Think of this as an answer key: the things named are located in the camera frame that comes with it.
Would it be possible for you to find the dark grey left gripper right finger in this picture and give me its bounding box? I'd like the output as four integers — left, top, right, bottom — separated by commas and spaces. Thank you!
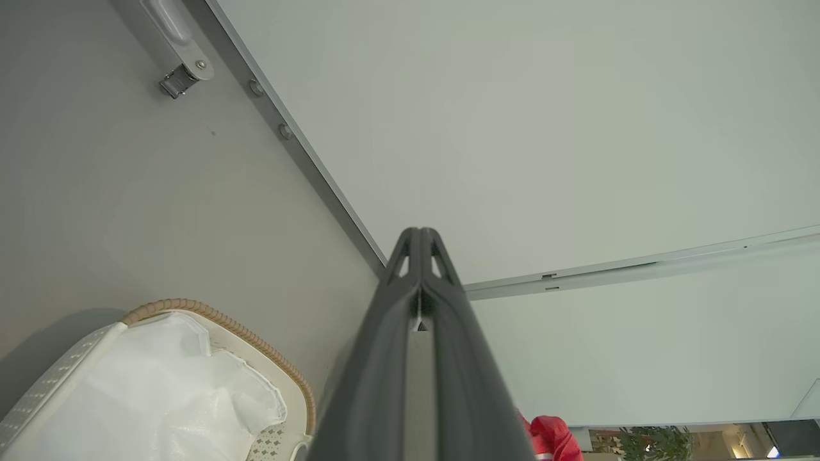
420, 227, 536, 461

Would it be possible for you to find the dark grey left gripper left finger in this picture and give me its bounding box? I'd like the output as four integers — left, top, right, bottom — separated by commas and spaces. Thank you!
306, 227, 422, 461

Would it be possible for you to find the red and white garment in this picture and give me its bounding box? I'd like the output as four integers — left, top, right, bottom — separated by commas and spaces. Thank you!
516, 410, 584, 461

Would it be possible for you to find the white laundry basket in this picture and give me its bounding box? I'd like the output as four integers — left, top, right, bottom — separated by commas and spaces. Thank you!
0, 298, 317, 461

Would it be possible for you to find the green potted plant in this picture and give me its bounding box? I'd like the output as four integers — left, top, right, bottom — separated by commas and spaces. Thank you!
616, 425, 696, 461

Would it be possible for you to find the white mesh basket liner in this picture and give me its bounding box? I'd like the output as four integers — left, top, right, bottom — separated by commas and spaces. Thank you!
26, 312, 288, 461

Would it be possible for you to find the black metal caster wheel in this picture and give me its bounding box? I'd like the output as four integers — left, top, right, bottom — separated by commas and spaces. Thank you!
158, 64, 201, 100

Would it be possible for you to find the grey partition foot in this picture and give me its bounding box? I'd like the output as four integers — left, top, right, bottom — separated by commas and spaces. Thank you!
138, 0, 216, 81

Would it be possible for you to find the grey partition cross rail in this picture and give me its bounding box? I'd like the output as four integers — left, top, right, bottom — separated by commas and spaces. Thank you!
464, 224, 820, 302

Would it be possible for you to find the grey partition bottom rail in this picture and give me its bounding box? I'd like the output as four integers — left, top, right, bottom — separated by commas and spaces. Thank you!
186, 0, 389, 277

